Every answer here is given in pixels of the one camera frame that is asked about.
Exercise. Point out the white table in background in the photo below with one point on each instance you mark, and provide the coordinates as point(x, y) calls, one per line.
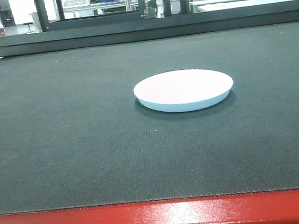
point(215, 5)

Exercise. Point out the black metal frame rail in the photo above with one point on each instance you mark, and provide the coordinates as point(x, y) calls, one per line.
point(133, 31)

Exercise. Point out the light blue round tray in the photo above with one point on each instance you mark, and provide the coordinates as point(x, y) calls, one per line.
point(183, 90)

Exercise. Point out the black round stool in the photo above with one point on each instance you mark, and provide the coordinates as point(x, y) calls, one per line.
point(28, 24)

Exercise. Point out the dark grey table mat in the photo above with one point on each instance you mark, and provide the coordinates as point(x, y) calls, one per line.
point(72, 133)

